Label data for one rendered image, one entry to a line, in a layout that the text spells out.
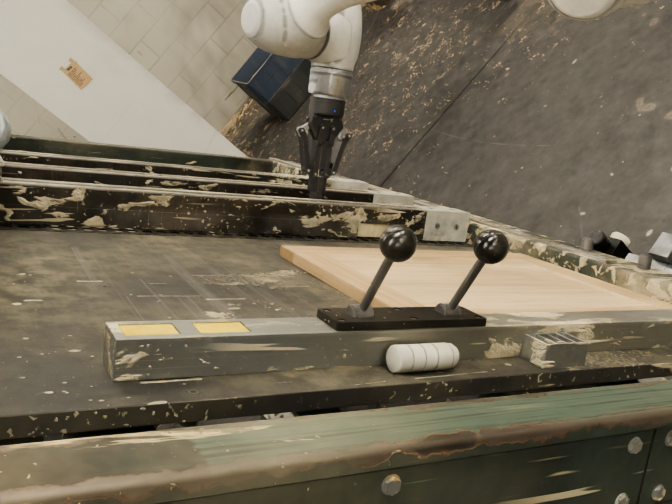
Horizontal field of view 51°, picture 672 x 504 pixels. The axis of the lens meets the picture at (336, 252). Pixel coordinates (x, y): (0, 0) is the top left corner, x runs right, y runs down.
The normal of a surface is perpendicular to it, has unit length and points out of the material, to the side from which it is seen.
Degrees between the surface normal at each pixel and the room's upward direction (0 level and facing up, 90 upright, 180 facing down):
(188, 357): 90
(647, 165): 0
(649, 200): 0
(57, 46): 90
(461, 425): 57
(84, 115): 90
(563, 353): 89
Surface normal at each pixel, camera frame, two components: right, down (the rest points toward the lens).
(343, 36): 0.69, 0.21
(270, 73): 0.44, 0.29
